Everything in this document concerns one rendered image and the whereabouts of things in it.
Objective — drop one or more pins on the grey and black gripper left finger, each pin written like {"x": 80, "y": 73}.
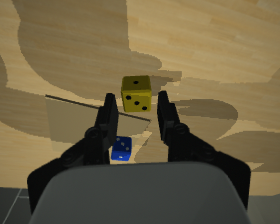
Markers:
{"x": 94, "y": 148}

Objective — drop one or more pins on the blue die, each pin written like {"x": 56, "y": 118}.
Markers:
{"x": 122, "y": 149}

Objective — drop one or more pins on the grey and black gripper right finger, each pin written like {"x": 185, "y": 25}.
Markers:
{"x": 182, "y": 144}

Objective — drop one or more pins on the yellow die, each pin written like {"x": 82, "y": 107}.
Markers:
{"x": 136, "y": 93}

